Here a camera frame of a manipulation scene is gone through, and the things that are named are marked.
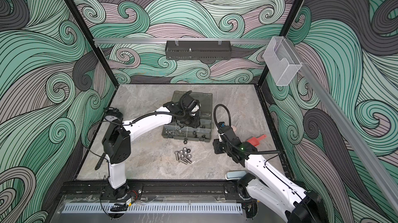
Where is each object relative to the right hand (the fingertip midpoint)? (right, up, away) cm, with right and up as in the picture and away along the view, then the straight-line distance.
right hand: (216, 143), depth 81 cm
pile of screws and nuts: (-18, -8, +3) cm, 20 cm away
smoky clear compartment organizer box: (-8, +2, +12) cm, 14 cm away
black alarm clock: (-62, +14, +12) cm, 65 cm away
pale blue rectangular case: (+9, -14, -5) cm, 17 cm away
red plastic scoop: (+25, -1, +9) cm, 26 cm away
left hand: (-9, +10, +4) cm, 14 cm away
